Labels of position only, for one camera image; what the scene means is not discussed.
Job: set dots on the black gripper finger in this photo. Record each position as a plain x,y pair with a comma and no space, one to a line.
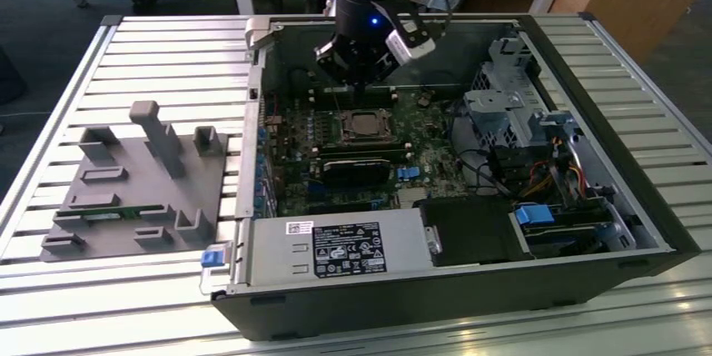
358,93
366,93

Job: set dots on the silver square CPU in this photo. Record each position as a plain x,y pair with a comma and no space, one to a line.
367,124

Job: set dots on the black RAM slot bank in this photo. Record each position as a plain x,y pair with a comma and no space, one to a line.
381,99

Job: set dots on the CPU socket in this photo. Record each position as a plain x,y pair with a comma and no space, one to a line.
343,139

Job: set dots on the black installed RAM stick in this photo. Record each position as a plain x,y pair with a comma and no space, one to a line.
362,148

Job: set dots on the black graphics card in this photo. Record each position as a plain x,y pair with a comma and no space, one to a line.
357,172

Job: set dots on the green motherboard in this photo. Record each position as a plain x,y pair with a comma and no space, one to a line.
434,156

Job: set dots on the blue board connector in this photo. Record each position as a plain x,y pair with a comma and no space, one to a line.
407,173

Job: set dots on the metal drive cage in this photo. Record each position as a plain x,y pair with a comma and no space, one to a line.
495,114

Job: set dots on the silver chipset heatsink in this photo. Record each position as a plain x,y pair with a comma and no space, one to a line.
414,197

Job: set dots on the black plastic shroud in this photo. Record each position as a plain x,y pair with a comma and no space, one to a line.
467,231

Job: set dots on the silver power supply unit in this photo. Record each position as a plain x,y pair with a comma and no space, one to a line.
267,247

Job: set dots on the blue disk carrier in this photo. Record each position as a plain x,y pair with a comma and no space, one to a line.
534,215

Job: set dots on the gray parts rack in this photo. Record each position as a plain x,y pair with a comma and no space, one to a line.
145,189

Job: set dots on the blue case latch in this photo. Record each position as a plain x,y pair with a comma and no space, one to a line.
211,259

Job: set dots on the green RAM stick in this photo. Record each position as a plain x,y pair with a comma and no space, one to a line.
131,211

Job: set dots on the black open PC case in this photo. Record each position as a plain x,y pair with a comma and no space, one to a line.
390,310

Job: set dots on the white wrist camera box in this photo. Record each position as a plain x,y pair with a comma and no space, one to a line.
411,49

